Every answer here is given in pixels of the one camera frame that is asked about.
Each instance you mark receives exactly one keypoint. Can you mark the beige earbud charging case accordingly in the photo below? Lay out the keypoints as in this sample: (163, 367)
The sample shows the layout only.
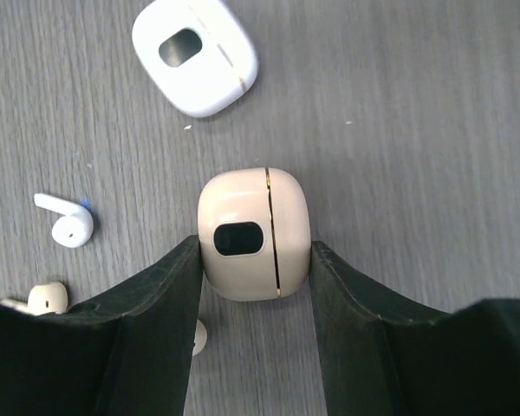
(254, 234)

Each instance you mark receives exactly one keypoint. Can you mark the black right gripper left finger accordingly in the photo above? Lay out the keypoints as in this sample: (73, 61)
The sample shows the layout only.
(126, 351)

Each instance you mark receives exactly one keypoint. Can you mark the beige earbud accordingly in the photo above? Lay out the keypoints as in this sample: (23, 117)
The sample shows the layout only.
(42, 299)
(200, 338)

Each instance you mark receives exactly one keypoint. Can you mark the white earbud charging case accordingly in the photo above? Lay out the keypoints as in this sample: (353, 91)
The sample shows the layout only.
(197, 53)

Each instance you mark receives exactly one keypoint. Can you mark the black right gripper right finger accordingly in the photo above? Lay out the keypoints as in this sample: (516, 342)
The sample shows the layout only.
(382, 353)

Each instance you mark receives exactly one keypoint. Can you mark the white earbud left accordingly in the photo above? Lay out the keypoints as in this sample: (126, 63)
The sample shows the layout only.
(75, 227)

